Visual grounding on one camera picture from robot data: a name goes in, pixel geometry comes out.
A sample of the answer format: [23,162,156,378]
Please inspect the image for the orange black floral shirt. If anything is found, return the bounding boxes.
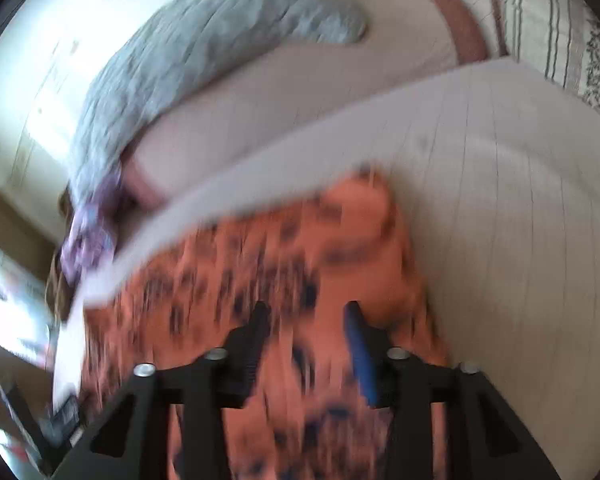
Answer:
[82,162,451,480]

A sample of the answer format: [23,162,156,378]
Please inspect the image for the brown fleece robe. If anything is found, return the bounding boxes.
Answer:
[45,190,81,321]

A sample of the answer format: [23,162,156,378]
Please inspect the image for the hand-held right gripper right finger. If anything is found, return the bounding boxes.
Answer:
[344,300,561,480]

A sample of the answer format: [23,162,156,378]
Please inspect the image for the grey quilted pillow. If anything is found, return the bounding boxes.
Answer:
[67,0,368,201]

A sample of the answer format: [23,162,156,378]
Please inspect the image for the striped floral cushion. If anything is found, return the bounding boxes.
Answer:
[490,0,600,126]

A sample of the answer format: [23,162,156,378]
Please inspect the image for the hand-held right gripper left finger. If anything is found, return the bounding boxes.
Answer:
[52,301,272,480]

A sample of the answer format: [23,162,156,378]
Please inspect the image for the purple floral garment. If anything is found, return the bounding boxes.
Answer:
[60,180,131,286]

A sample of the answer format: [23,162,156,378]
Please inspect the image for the pink quilted sofa bed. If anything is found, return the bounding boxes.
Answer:
[52,57,600,480]

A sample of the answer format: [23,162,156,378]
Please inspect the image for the pink sofa bolster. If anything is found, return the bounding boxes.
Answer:
[122,0,501,211]

